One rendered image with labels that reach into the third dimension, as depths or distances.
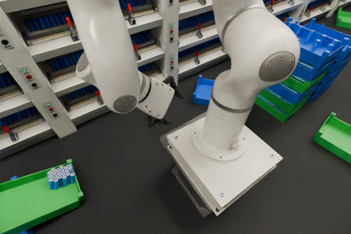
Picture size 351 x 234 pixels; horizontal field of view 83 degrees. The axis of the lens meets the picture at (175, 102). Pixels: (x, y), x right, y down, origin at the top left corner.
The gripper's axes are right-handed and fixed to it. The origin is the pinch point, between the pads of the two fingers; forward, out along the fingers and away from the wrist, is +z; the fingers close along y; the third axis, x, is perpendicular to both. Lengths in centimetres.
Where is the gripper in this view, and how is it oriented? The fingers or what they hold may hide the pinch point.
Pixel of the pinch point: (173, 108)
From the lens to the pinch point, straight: 64.7
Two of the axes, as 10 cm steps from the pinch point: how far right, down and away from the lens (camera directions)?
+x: -7.0, -2.3, 6.7
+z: 5.8, 3.6, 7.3
